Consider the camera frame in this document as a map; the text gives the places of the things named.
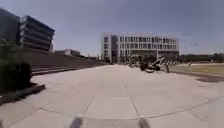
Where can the pale concrete slab plaza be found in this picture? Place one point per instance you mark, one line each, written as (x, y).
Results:
(113, 90)

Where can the white building with window grid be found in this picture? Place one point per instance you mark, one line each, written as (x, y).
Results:
(143, 44)

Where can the row of parked scooters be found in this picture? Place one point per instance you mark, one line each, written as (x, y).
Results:
(153, 65)

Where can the low flat building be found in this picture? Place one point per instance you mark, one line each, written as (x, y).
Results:
(68, 52)

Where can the wide concrete steps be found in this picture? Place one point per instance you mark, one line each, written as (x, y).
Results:
(56, 63)

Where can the robot's own part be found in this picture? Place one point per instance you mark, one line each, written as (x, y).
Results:
(76, 123)
(144, 123)

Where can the dark tiered building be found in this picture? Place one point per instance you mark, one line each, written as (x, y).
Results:
(35, 33)

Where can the dry grass field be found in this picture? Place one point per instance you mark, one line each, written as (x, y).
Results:
(203, 68)

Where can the row of trees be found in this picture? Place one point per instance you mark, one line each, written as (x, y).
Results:
(203, 57)

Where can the low stone planter kerb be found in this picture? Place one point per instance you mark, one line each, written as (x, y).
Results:
(23, 93)

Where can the dark green bush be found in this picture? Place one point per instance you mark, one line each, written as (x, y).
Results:
(13, 71)

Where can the dark glass building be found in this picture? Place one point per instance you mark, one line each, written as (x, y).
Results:
(8, 26)

